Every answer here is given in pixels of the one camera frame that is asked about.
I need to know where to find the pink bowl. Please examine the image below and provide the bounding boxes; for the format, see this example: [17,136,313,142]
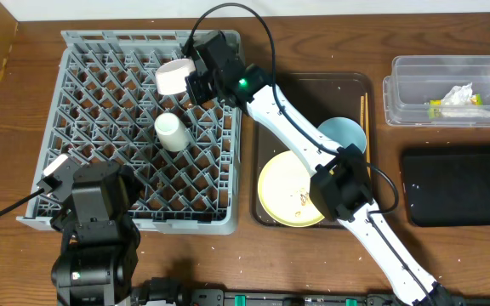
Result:
[155,59,196,95]

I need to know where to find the white cup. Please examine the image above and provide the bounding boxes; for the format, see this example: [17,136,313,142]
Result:
[154,112,190,152]

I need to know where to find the light blue saucer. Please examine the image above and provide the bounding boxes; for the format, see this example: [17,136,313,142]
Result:
[318,117,367,153]

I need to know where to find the green snack wrapper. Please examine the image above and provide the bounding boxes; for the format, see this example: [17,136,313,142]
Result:
[428,94,483,119]

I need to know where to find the white tissue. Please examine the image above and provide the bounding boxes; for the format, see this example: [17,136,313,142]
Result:
[440,82,490,118]

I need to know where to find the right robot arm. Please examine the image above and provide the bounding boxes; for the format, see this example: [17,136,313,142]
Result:
[182,31,453,305]

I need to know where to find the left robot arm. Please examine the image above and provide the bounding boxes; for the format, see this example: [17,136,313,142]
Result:
[50,161,143,305]

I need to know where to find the dark brown serving tray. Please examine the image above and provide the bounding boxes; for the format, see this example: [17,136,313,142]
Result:
[250,72,373,228]

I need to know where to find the yellow plate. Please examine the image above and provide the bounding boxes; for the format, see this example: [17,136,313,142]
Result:
[257,150,325,228]

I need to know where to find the left wooden chopstick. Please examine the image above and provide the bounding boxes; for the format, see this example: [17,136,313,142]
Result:
[360,95,365,129]

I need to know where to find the wooden chopstick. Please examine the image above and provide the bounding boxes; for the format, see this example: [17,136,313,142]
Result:
[364,93,371,163]
[360,95,365,129]

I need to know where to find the right wooden chopstick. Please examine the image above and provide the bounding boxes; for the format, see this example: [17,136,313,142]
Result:
[364,93,371,163]

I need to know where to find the clear plastic bin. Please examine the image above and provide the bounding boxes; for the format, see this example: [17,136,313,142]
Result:
[383,55,490,128]

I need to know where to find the black tray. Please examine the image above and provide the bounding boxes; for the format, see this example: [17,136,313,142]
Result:
[401,144,490,227]

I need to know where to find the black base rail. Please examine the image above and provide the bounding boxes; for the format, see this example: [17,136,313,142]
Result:
[124,278,403,306]

